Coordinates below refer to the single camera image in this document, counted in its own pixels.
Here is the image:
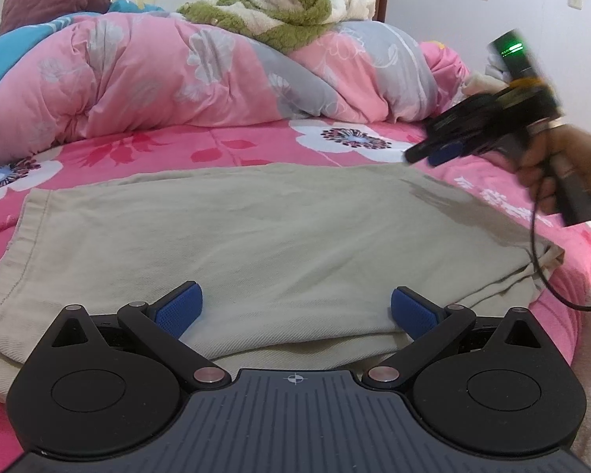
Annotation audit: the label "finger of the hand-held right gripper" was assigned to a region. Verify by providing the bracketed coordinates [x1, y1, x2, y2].
[405, 134, 450, 164]
[427, 139, 466, 168]

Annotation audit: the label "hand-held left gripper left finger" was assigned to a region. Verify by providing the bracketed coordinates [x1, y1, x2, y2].
[50, 281, 230, 390]

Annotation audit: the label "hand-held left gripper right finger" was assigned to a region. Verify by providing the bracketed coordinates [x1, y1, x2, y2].
[362, 286, 547, 391]

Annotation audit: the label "beige pants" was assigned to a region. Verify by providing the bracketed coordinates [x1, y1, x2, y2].
[0, 162, 567, 400]

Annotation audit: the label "person's right hand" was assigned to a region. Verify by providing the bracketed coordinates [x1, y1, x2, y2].
[516, 125, 591, 236]

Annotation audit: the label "cream folded towel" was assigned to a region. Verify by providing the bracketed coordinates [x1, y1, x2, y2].
[463, 70, 506, 97]

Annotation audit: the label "green cream fluffy blanket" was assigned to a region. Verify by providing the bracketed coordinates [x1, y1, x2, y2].
[177, 0, 377, 55]

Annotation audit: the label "pink grey floral quilt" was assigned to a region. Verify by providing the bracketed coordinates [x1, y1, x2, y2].
[0, 12, 471, 166]

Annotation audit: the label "blue pillow with yellow dot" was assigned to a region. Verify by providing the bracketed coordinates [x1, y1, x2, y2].
[0, 0, 165, 119]

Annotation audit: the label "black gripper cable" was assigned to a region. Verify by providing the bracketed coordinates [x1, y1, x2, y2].
[527, 197, 591, 312]

